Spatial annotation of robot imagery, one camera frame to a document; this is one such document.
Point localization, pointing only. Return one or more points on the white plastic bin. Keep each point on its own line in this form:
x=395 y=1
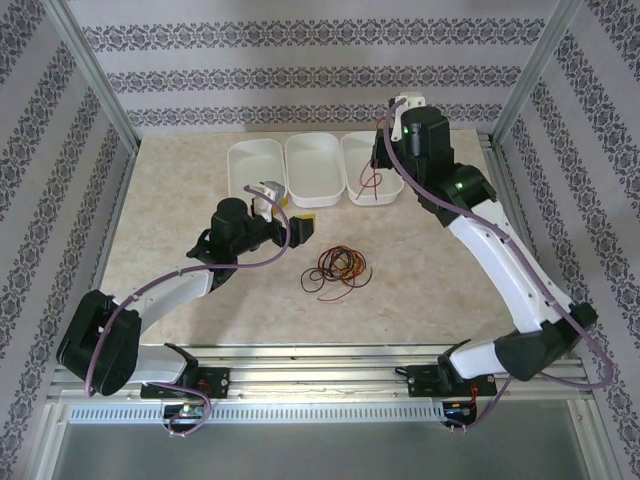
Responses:
x=357 y=150
x=250 y=165
x=315 y=170

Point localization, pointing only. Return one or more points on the small circuit board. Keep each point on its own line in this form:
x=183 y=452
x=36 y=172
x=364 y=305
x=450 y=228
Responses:
x=187 y=411
x=457 y=409

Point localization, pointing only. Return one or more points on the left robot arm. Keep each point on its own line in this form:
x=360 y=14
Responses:
x=170 y=295

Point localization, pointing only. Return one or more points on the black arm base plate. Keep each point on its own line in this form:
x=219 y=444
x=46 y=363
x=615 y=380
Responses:
x=425 y=382
x=217 y=382

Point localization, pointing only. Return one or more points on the aluminium frame rails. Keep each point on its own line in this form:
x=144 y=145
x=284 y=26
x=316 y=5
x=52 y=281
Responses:
x=310 y=380

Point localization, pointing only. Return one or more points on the grey metal panel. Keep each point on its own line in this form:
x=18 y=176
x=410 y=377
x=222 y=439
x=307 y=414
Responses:
x=320 y=450

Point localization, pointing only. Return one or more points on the aluminium frame post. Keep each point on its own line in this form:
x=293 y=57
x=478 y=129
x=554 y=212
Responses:
x=536 y=75
x=105 y=90

